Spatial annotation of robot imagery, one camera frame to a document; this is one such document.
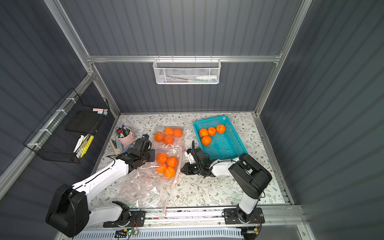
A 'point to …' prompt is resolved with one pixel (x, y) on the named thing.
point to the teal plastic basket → (218, 137)
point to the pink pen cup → (124, 134)
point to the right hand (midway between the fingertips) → (183, 170)
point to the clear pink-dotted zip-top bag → (152, 185)
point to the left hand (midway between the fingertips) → (150, 152)
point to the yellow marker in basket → (87, 146)
